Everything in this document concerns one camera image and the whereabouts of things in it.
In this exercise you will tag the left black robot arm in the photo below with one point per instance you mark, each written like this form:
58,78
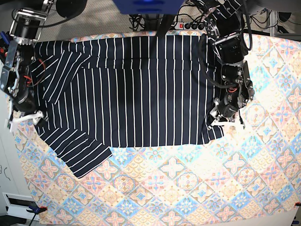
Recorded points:
224,24

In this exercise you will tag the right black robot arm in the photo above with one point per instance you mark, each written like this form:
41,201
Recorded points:
15,79

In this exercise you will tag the navy white striped T-shirt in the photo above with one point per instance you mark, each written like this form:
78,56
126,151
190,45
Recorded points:
124,92

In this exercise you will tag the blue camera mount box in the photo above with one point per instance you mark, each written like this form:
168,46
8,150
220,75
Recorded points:
169,7

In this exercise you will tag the black round stool base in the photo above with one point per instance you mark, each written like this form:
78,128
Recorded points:
70,8

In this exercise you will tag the blue orange clamp lower left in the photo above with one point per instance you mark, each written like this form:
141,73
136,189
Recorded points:
36,210

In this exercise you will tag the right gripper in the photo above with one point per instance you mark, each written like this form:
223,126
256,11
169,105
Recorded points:
25,103

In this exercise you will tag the white wall vent box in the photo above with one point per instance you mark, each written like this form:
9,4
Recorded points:
18,205

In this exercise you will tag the white power strip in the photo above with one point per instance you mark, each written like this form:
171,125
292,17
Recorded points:
190,26

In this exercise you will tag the blue orange clamp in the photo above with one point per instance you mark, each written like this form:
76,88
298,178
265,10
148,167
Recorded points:
36,210
4,45

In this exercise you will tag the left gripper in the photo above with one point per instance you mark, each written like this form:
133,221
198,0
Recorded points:
223,113

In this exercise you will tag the black mounting post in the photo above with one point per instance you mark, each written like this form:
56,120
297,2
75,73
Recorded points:
165,25

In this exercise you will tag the blue orange clamp upper left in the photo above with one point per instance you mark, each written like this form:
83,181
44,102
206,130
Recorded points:
4,45

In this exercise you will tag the patterned floral tablecloth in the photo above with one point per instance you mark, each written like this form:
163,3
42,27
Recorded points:
249,173

